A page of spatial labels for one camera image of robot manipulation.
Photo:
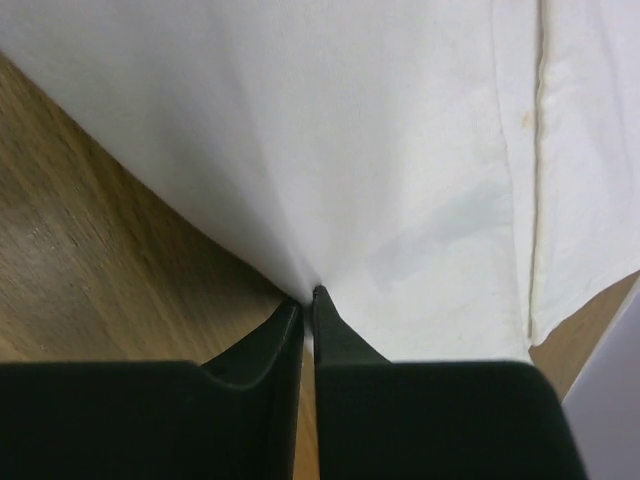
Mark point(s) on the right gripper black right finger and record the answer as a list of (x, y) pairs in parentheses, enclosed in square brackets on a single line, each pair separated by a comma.
[(377, 419)]

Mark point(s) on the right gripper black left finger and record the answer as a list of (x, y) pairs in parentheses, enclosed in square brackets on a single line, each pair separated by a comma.
[(233, 417)]

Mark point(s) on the white t shirt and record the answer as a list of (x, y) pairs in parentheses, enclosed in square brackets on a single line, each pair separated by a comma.
[(462, 176)]

